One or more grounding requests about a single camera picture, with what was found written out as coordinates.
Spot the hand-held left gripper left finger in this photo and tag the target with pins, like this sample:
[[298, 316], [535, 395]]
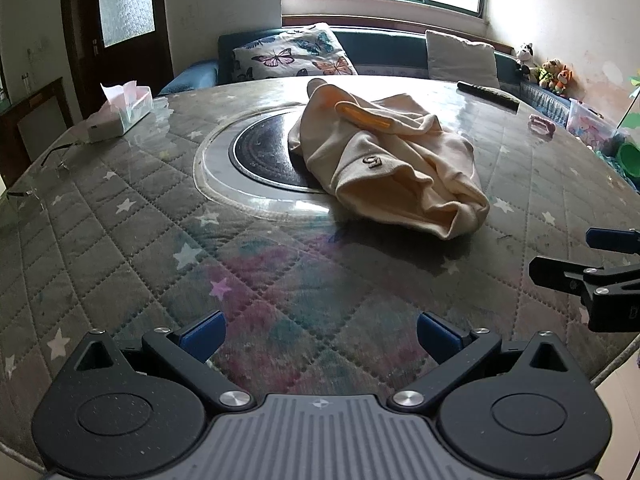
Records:
[[202, 336]]

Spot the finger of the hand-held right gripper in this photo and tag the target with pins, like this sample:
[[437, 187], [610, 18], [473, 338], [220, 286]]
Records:
[[555, 271], [607, 237]]

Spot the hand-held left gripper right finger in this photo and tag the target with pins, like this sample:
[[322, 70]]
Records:
[[440, 336]]

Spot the cream garment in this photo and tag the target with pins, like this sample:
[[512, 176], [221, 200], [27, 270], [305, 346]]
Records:
[[390, 160]]

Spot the green plastic cup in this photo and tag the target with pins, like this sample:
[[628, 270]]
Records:
[[630, 157]]

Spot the clear plastic storage box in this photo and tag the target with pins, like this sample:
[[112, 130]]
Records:
[[592, 125]]

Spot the colourful pinwheel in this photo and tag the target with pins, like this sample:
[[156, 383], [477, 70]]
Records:
[[632, 110]]

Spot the small pink item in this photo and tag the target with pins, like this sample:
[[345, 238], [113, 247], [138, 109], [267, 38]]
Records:
[[542, 124]]

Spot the orange plush toy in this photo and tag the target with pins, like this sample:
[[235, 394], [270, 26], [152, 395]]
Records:
[[564, 80]]

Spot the stuffed toys group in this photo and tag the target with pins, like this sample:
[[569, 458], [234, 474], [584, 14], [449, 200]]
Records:
[[547, 74]]

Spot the black remote control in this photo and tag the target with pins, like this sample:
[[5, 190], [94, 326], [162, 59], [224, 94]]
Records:
[[487, 92]]

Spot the black round turntable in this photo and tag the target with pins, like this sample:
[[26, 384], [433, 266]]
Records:
[[260, 152]]

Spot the black white cow plush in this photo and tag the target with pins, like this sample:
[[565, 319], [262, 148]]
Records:
[[524, 59]]

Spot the plain white pillow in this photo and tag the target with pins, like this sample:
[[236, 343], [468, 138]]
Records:
[[462, 57]]

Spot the eyeglasses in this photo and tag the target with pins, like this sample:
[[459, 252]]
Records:
[[59, 152]]

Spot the white tissue box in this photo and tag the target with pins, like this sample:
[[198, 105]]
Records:
[[112, 115]]

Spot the blue sofa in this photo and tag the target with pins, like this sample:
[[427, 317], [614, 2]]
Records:
[[380, 47]]

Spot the butterfly print pillow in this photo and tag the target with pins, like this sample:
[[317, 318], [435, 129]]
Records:
[[292, 55]]

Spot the dark wooden door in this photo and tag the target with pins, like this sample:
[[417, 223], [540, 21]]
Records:
[[125, 45]]

